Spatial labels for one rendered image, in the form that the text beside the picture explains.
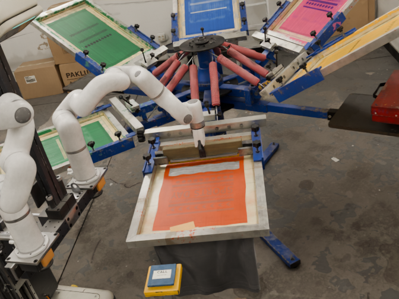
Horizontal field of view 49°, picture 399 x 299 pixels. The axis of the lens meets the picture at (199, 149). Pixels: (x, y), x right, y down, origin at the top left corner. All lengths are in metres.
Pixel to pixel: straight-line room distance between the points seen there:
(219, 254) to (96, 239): 1.71
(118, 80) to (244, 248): 0.89
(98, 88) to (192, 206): 0.66
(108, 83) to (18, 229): 0.67
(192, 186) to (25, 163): 0.88
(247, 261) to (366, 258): 1.19
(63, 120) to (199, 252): 0.81
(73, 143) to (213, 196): 0.66
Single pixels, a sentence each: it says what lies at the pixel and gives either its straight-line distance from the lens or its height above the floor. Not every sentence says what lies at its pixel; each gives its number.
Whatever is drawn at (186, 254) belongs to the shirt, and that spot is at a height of 0.80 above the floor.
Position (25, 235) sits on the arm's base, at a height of 1.23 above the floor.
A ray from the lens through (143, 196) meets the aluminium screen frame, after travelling 2.08.
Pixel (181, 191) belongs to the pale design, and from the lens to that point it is 2.10.
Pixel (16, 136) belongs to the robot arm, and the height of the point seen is 1.58.
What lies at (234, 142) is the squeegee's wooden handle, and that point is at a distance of 2.21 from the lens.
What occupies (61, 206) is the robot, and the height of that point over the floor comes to 1.17.
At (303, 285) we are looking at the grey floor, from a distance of 2.88.
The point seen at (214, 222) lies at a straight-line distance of 1.89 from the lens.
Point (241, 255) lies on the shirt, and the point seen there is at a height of 0.76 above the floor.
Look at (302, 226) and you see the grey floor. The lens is 3.25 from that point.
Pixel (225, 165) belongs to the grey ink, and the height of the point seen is 0.96.
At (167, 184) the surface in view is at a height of 0.95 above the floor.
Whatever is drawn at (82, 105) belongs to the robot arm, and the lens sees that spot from 1.90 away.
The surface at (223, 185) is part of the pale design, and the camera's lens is 2.09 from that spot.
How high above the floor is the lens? 2.18
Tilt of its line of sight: 31 degrees down
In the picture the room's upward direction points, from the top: 12 degrees counter-clockwise
